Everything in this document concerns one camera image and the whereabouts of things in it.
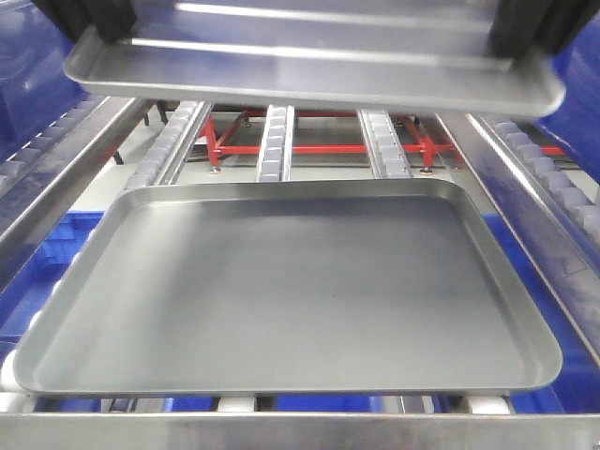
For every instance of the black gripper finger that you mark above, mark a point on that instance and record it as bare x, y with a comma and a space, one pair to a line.
546, 25
113, 19

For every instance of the small silver ribbed tray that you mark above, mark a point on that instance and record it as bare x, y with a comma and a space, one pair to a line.
399, 56

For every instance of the large grey metal tray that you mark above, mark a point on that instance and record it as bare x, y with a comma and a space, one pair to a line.
358, 287

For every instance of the blue bin upper right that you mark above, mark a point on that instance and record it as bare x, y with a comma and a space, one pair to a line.
574, 126

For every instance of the blue bin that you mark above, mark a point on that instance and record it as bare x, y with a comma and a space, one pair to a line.
576, 389
34, 88
574, 126
30, 289

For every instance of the blue bin upper left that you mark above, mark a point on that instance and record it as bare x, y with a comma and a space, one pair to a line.
34, 88

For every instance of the left-centre roller track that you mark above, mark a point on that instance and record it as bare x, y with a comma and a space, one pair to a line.
166, 157

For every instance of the far right roller track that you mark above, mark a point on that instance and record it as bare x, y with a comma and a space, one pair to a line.
554, 180

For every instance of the far left roller track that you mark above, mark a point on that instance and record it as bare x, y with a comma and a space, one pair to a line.
21, 162

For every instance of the right-centre roller track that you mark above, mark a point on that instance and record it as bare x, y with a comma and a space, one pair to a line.
386, 155

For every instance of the centre roller track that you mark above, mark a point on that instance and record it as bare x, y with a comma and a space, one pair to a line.
275, 156

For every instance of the blue bin lower left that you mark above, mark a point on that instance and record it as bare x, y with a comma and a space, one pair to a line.
30, 289

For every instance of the blue bin lower right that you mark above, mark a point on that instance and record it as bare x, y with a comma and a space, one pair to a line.
576, 389

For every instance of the left steel divider rail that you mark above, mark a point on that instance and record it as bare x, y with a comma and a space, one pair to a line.
33, 206

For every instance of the steel divider rail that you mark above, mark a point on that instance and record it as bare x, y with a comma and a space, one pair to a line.
33, 206
567, 261

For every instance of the red steel floor frame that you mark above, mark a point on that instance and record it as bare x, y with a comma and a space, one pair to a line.
320, 136

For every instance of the right steel divider rail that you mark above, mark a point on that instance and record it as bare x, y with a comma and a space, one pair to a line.
567, 261

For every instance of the steel front rack rail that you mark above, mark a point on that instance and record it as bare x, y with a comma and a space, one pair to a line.
276, 430

